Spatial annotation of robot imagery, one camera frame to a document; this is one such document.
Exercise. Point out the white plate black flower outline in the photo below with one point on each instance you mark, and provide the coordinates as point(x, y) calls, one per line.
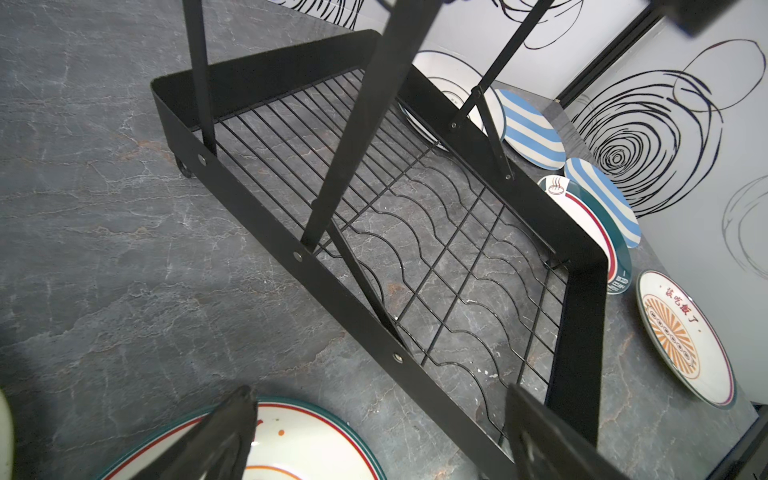
point(455, 79)

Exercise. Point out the blue striped plate rear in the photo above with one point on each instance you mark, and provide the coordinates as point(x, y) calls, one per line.
point(530, 134)

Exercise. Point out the orange sunburst plate left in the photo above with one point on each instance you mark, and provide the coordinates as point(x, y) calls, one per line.
point(293, 439)

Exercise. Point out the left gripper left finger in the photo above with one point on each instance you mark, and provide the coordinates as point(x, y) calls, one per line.
point(217, 448)

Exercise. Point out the blue striped plate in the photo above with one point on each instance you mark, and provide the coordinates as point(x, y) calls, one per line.
point(530, 134)
point(598, 184)

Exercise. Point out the orange sunburst plate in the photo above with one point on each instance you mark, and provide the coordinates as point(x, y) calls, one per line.
point(293, 439)
point(685, 339)

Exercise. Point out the cream floral plate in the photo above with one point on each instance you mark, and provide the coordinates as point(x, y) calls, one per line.
point(7, 442)

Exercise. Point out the orange sunburst plate right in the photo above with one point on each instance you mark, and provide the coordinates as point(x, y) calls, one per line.
point(685, 339)

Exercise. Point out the black wire dish rack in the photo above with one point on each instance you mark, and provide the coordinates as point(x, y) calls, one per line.
point(453, 270)

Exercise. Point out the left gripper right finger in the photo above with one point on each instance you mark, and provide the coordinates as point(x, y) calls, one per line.
point(543, 446)

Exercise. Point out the white plate green red rim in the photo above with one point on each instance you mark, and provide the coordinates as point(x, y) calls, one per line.
point(595, 220)

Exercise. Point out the blue striped plate right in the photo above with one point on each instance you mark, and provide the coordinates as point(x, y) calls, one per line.
point(598, 184)

